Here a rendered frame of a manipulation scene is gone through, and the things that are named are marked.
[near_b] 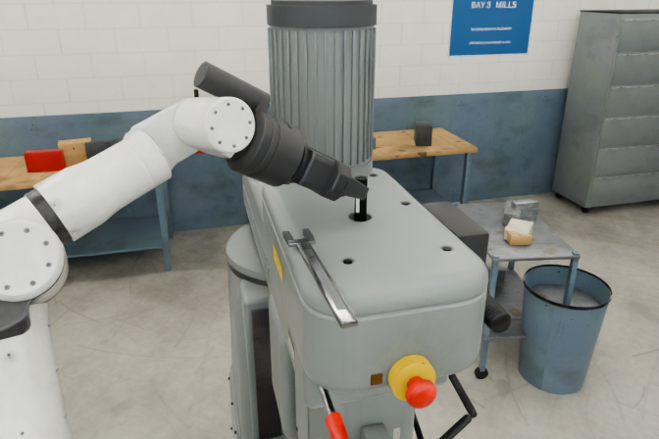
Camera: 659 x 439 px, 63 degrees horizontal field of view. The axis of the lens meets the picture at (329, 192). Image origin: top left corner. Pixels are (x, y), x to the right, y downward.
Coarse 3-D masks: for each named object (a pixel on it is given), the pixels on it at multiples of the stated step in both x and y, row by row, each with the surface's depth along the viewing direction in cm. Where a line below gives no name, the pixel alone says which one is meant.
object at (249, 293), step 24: (240, 240) 151; (240, 264) 138; (240, 288) 136; (264, 288) 134; (240, 312) 140; (264, 312) 130; (240, 336) 139; (264, 336) 132; (240, 360) 139; (264, 360) 135; (240, 384) 141; (264, 384) 137; (240, 408) 145; (264, 408) 140; (240, 432) 150; (264, 432) 143
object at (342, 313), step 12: (288, 240) 75; (300, 240) 75; (312, 240) 76; (300, 252) 72; (312, 252) 72; (312, 264) 69; (324, 276) 66; (324, 288) 63; (336, 288) 63; (336, 300) 61; (336, 312) 59; (348, 312) 59; (348, 324) 57
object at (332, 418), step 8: (320, 392) 75; (328, 392) 74; (328, 400) 73; (328, 408) 71; (328, 416) 70; (336, 416) 69; (328, 424) 69; (336, 424) 68; (344, 424) 69; (336, 432) 67; (344, 432) 67
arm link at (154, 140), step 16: (160, 112) 67; (144, 128) 64; (160, 128) 67; (128, 144) 60; (144, 144) 60; (160, 144) 66; (176, 144) 68; (144, 160) 59; (160, 160) 60; (176, 160) 68; (160, 176) 61
